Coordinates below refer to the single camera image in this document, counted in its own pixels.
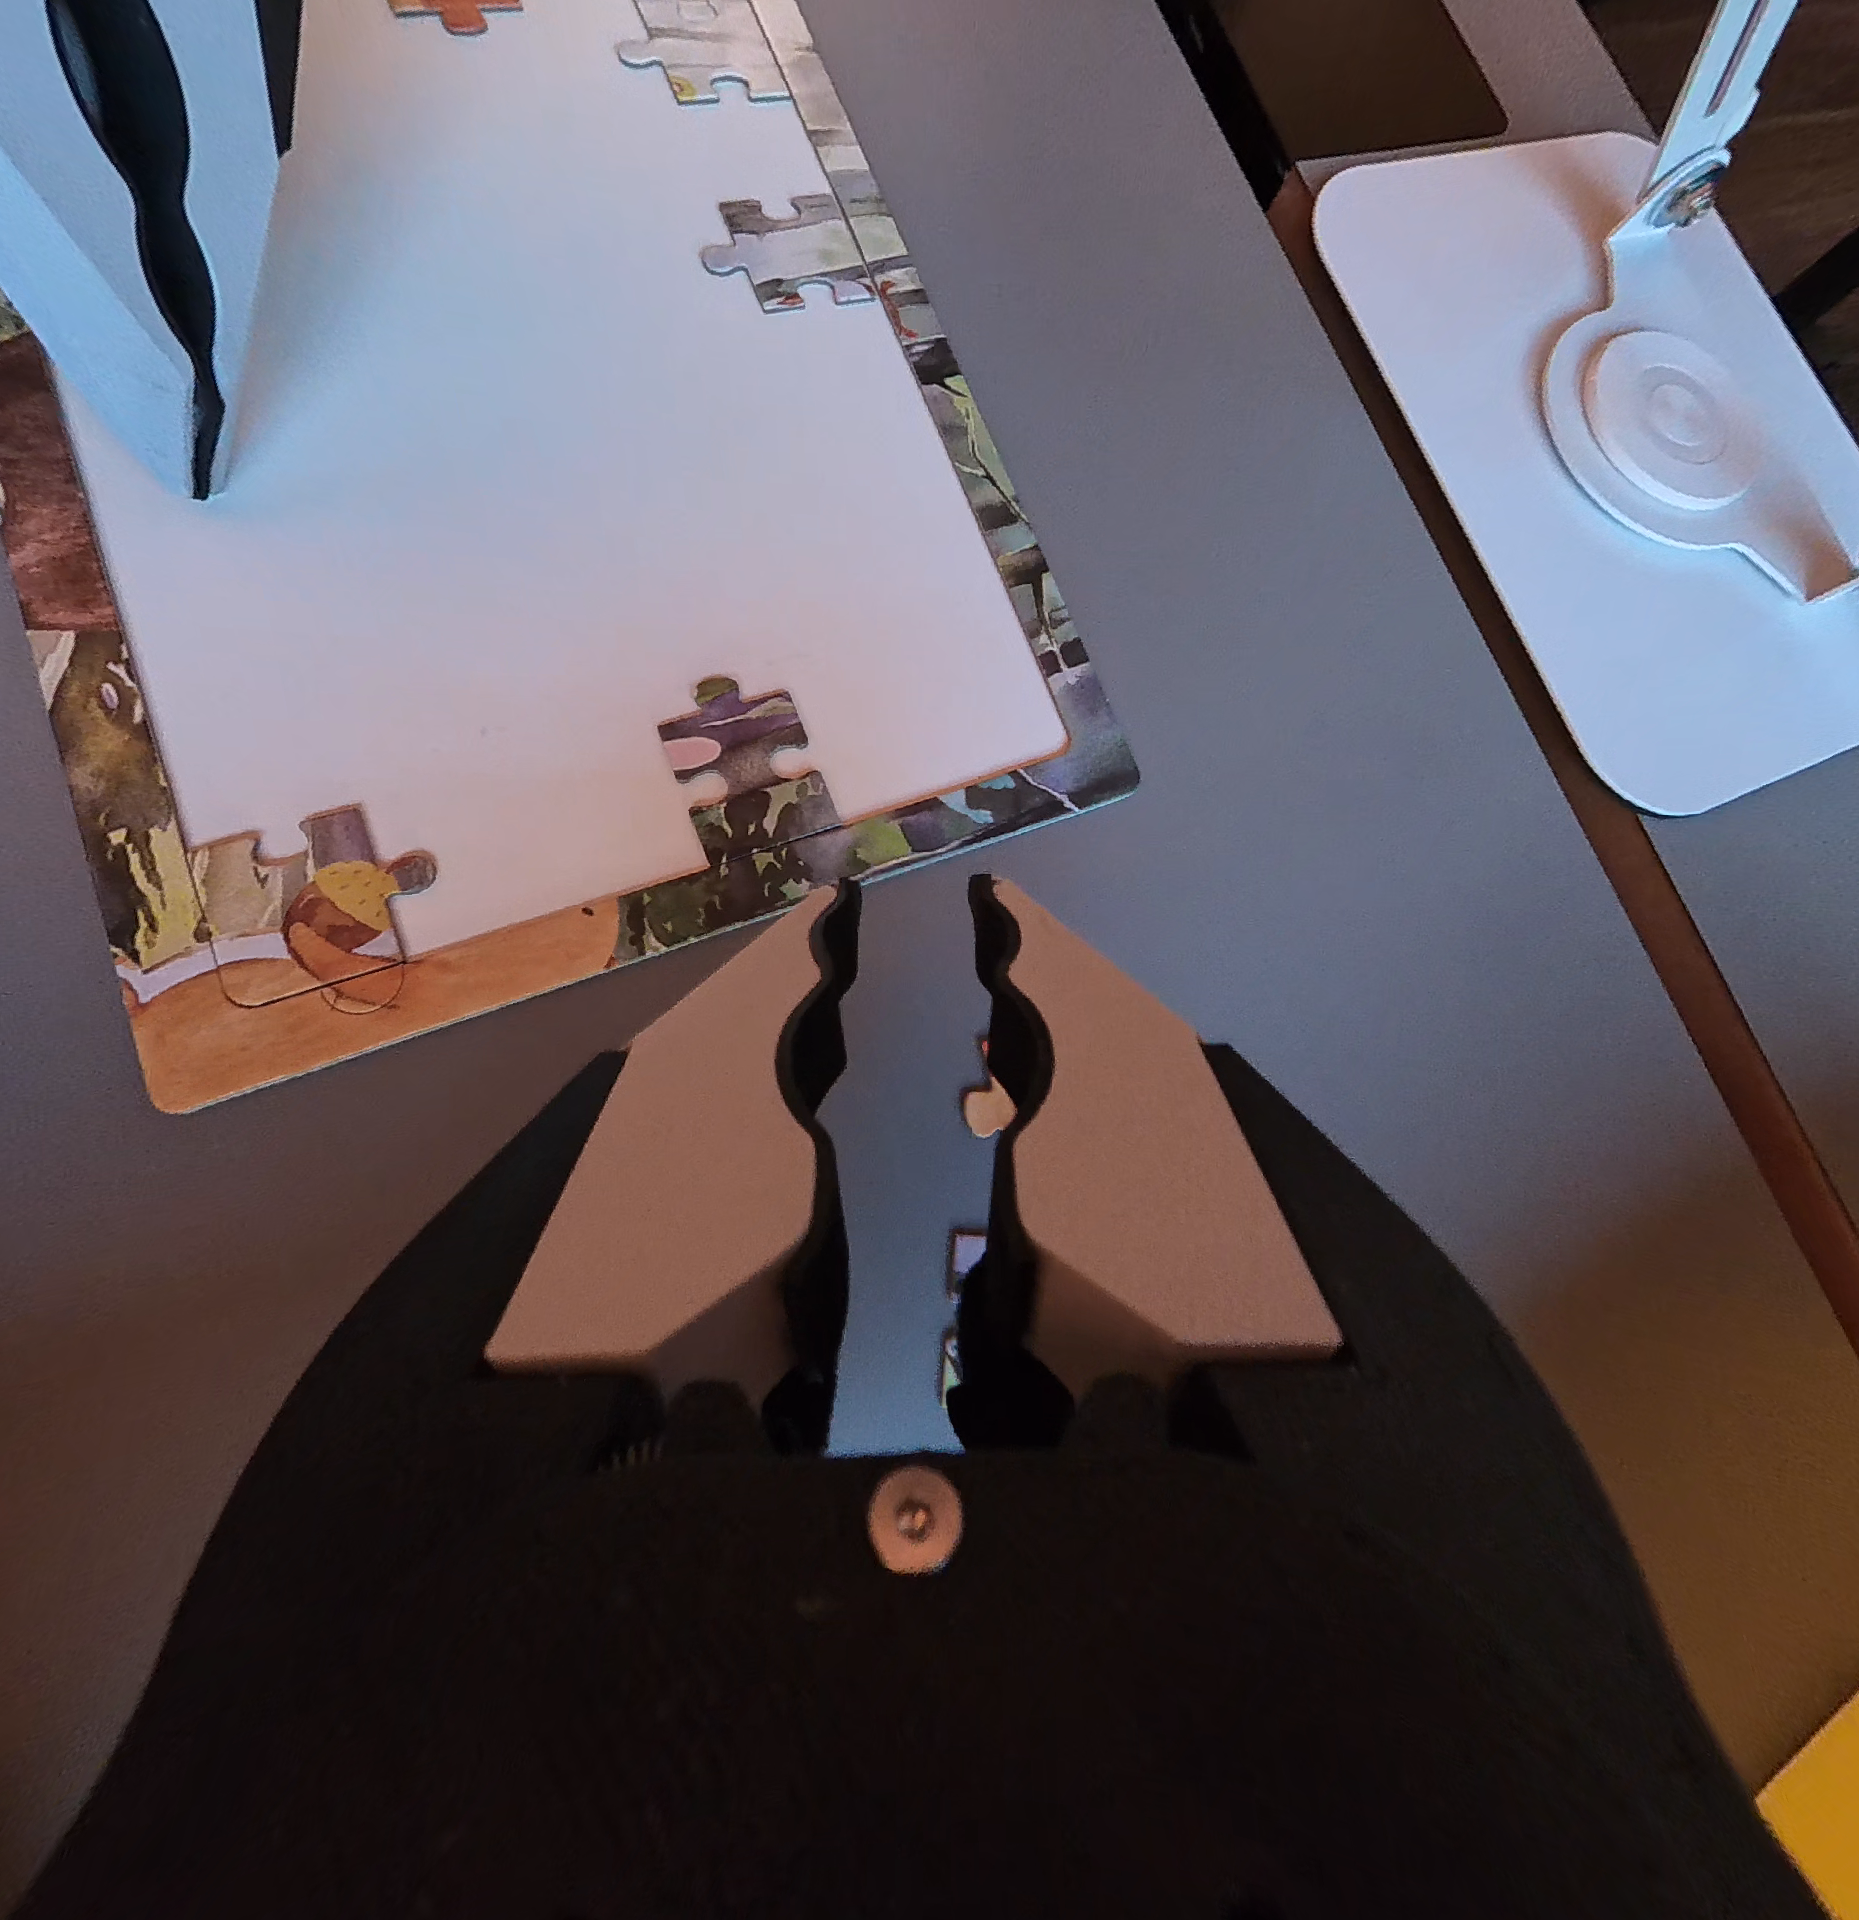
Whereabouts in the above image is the yellow box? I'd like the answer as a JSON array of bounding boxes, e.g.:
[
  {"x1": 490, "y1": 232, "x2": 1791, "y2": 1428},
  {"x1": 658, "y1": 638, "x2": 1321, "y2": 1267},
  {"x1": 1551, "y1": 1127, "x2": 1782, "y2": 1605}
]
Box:
[{"x1": 1755, "y1": 1661, "x2": 1859, "y2": 1920}]

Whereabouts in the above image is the pale jigsaw puzzle piece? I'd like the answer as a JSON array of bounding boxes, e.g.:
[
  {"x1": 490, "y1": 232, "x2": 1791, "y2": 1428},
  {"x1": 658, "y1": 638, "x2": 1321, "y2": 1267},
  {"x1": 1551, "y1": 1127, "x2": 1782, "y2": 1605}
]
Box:
[{"x1": 941, "y1": 1035, "x2": 1026, "y2": 1419}]

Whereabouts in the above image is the grey jigsaw puzzle piece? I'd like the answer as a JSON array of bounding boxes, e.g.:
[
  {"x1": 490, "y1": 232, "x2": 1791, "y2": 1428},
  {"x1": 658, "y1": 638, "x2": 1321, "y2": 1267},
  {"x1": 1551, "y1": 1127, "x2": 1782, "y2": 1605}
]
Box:
[
  {"x1": 616, "y1": 0, "x2": 803, "y2": 107},
  {"x1": 702, "y1": 195, "x2": 890, "y2": 314}
]

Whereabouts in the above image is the acorn jigsaw puzzle piece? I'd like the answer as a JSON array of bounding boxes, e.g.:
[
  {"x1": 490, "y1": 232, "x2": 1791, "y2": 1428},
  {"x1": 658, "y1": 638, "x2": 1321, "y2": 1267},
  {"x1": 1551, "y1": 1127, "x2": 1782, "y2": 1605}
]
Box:
[{"x1": 211, "y1": 807, "x2": 438, "y2": 1013}]

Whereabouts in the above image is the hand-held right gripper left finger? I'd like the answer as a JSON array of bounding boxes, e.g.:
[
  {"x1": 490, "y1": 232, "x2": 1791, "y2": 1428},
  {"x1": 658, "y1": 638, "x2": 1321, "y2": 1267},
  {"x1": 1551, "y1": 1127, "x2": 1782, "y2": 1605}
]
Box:
[{"x1": 484, "y1": 879, "x2": 868, "y2": 1454}]

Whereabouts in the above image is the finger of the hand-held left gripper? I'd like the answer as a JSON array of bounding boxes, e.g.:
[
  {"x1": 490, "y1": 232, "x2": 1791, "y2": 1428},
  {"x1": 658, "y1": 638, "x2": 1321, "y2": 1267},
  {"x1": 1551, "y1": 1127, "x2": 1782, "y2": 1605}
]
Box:
[
  {"x1": 136, "y1": 0, "x2": 308, "y2": 500},
  {"x1": 0, "y1": 0, "x2": 213, "y2": 497}
]

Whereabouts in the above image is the white stand base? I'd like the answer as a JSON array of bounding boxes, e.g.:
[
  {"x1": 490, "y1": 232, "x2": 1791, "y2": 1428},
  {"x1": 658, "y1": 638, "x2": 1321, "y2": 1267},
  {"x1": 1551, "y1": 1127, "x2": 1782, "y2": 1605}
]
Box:
[{"x1": 1311, "y1": 0, "x2": 1859, "y2": 819}]

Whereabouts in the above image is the purple jigsaw puzzle piece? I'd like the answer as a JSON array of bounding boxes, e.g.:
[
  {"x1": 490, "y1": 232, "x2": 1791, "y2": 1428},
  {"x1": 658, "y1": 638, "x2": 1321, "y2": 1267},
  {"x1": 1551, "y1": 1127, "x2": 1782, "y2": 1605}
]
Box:
[{"x1": 658, "y1": 675, "x2": 812, "y2": 819}]

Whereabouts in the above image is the grey desk with wooden edge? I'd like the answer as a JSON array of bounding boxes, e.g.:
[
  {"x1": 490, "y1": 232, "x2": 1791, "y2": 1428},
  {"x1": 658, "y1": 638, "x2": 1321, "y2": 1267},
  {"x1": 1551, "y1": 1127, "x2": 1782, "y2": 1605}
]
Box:
[{"x1": 1267, "y1": 90, "x2": 1859, "y2": 1419}]

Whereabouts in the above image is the jigsaw puzzle board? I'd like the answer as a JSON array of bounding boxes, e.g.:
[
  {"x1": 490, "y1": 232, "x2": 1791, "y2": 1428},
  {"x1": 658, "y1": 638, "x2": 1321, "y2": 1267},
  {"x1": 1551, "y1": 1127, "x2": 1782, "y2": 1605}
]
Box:
[{"x1": 0, "y1": 0, "x2": 1140, "y2": 1114}]

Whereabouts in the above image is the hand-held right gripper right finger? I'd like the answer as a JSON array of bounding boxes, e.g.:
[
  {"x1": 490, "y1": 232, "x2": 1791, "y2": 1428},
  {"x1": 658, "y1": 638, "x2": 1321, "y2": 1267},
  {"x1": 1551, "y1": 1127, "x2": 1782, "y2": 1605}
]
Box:
[{"x1": 948, "y1": 875, "x2": 1349, "y2": 1454}]

